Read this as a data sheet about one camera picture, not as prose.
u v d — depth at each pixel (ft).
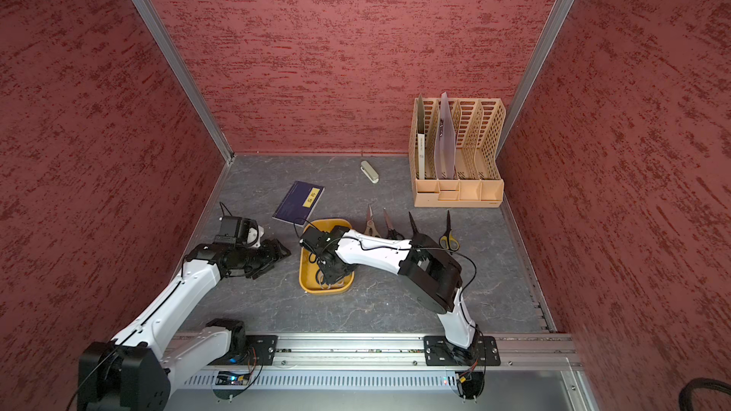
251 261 2.28
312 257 2.97
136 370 1.25
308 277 2.87
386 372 2.38
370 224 3.27
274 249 2.47
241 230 2.19
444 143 3.65
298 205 3.40
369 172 3.68
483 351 2.33
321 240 2.23
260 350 2.42
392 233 3.19
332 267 2.38
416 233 3.19
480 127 3.40
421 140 2.89
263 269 2.40
